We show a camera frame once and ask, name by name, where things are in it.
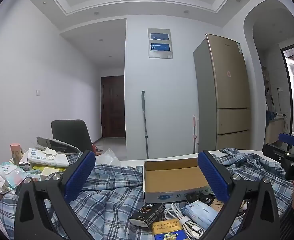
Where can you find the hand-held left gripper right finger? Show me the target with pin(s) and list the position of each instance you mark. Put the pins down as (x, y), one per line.
(213, 177)

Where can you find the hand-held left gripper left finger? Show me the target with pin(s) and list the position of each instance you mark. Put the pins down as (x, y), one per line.
(80, 177)

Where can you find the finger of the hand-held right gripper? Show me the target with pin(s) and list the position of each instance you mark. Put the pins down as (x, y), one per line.
(288, 138)
(274, 151)

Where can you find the blue wet wipes packet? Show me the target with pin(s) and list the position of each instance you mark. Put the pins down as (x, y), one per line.
(199, 212)

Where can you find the cardboard box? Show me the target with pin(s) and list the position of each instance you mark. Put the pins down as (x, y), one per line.
(172, 177)

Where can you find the gold cigarette pack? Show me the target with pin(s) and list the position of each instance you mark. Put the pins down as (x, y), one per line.
(165, 231)

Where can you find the black tissue pack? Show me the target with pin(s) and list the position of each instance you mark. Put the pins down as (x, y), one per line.
(147, 213)

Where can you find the beige counter cabinet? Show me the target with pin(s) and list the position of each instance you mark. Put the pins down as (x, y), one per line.
(274, 130)

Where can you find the red plastic bag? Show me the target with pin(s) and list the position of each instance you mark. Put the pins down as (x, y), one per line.
(97, 150)

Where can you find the yellow flat box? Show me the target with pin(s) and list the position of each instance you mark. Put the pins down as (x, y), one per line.
(49, 172)

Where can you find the clear plastic bag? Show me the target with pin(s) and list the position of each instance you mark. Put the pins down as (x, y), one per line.
(108, 157)

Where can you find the white tissue box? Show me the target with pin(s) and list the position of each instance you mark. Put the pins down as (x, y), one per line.
(46, 158)

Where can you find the blue plaid shirt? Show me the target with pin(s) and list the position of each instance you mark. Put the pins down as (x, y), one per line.
(112, 205)

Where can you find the grey fabric bag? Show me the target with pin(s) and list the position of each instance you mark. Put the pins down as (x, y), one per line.
(51, 143)

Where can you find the dark framed doorway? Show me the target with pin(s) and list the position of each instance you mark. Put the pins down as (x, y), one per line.
(287, 92)

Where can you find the black chair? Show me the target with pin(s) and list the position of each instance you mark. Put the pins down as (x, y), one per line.
(69, 132)

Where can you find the pink lidded bottle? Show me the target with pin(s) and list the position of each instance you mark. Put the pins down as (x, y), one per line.
(15, 152)

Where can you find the pastel wipes packet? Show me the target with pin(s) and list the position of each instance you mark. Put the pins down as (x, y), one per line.
(9, 173)

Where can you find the gold refrigerator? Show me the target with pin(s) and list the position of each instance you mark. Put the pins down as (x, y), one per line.
(227, 92)

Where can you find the dark wooden door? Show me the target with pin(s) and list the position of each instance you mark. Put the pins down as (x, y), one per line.
(113, 105)

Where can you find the white light switch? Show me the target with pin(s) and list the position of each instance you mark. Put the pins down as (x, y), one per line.
(38, 92)

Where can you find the wall electrical panel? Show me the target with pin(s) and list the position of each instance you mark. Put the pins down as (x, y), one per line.
(160, 43)

